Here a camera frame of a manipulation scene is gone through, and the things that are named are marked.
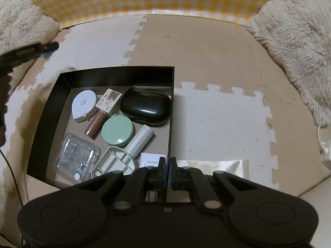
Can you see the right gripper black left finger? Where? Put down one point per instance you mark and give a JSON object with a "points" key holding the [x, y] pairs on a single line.
{"points": [[68, 217]]}

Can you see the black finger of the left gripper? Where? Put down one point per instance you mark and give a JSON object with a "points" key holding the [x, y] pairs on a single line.
{"points": [[21, 55]]}

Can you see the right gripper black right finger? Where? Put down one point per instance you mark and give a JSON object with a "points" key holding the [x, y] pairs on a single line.
{"points": [[261, 216]]}

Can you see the clear plastic screw box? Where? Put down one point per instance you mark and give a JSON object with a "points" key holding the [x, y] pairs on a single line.
{"points": [[76, 158]]}

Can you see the white tape measure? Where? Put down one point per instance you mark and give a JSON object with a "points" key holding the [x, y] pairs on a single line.
{"points": [[83, 106]]}

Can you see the white power adapter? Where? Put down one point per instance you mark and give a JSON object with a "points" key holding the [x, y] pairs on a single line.
{"points": [[150, 159]]}

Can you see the white cylindrical tube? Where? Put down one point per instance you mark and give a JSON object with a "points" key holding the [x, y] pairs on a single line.
{"points": [[139, 141]]}

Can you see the black storage box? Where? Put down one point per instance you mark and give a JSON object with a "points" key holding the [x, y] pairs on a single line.
{"points": [[56, 120]]}

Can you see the green round compact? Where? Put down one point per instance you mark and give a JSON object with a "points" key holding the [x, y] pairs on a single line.
{"points": [[118, 131]]}

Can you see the brown lip gloss tube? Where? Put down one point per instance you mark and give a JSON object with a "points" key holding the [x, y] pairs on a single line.
{"points": [[108, 105]]}

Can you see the black glossy case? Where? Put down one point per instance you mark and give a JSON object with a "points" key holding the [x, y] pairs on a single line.
{"points": [[145, 106]]}

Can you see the white fluffy left pillow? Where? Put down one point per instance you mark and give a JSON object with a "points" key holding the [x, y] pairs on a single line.
{"points": [[23, 23]]}

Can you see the shiny gold foil bag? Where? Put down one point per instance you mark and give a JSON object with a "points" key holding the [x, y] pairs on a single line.
{"points": [[236, 167]]}

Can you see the white cabinet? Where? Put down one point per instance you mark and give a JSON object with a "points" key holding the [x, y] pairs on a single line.
{"points": [[324, 150]]}

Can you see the grey fluffy right pillow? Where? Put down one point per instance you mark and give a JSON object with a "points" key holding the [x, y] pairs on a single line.
{"points": [[296, 33]]}

